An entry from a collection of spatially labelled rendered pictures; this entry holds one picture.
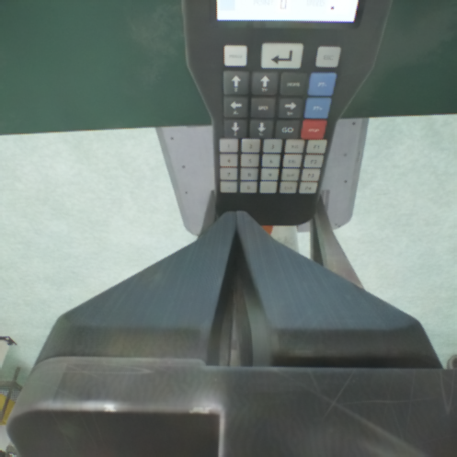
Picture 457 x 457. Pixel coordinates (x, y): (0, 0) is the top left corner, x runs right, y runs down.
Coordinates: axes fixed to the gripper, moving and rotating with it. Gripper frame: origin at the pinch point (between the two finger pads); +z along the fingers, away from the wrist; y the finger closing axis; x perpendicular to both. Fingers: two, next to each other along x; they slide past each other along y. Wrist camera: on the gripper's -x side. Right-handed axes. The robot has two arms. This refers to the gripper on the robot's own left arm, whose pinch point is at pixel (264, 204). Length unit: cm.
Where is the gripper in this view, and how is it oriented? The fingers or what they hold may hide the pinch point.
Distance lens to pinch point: 27.2
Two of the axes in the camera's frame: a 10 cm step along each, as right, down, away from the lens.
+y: -10.0, -0.1, 0.1
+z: 0.1, -9.8, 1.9
